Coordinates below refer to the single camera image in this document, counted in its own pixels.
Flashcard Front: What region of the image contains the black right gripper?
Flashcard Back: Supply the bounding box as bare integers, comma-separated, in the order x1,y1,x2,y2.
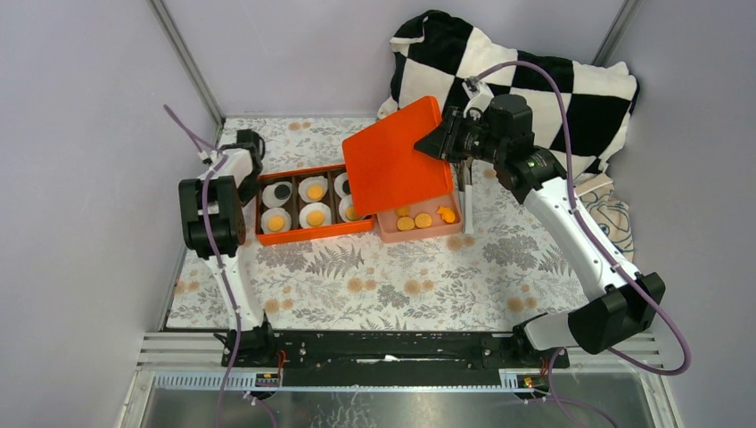
414,106,506,165

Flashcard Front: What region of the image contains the orange box lid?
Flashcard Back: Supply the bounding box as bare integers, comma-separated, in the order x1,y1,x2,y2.
341,96,453,215

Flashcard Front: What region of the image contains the pink cookie tray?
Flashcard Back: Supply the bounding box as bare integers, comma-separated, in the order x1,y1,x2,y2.
377,192,464,243

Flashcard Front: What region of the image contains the swirl butter cookie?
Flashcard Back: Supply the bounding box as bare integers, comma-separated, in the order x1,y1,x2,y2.
394,206,410,218

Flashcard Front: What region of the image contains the round yellow biscuit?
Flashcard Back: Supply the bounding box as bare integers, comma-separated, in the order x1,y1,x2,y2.
267,215,288,233
345,205,362,221
306,210,326,227
414,212,432,229
396,216,415,232
307,184,325,202

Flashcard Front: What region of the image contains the orange compartment box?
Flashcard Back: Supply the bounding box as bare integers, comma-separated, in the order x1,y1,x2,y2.
254,165,375,245

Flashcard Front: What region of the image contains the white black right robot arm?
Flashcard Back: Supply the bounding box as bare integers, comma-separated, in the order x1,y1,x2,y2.
414,95,666,367

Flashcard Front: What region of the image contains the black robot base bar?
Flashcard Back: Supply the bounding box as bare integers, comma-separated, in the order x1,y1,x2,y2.
215,330,570,387

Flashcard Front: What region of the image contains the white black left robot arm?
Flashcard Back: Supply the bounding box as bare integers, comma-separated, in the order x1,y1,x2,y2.
178,129,277,366

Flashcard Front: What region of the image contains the orange fish-shaped cookie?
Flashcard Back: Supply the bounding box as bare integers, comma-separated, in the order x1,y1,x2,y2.
436,206,457,224

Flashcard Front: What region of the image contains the black white checkered pillow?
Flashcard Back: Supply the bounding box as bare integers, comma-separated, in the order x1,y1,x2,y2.
377,10,639,180

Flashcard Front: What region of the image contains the white paper cupcake liner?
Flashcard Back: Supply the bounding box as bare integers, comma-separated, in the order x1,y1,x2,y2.
339,195,356,222
298,176,328,203
333,172,351,199
261,181,292,209
260,207,292,235
299,202,333,229

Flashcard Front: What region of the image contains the floral tablecloth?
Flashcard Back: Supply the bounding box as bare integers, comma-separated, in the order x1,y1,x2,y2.
165,118,588,331

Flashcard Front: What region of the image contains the cream blue printed cloth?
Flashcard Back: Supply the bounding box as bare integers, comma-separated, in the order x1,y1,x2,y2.
576,174,634,261

